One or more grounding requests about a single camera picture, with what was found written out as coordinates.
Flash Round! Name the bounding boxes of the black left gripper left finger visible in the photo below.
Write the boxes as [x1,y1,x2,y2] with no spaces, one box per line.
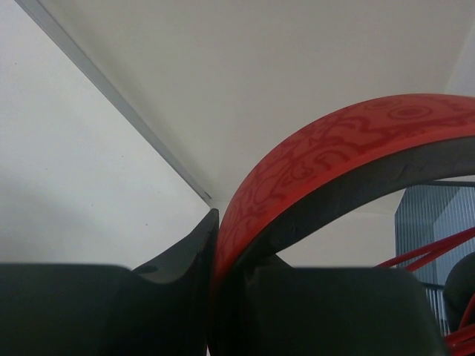
[1,209,219,355]

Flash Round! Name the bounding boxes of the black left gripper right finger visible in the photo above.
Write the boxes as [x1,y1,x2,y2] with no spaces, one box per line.
[208,257,449,355]

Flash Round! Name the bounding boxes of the red headphone cable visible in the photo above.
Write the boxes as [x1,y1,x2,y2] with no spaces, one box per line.
[374,228,475,356]

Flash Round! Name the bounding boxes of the red black headphones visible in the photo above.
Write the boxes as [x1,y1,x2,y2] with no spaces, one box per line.
[207,92,475,356]

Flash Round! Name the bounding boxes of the grey ribbed background panel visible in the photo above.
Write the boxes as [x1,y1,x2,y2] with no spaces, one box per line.
[395,185,474,334]

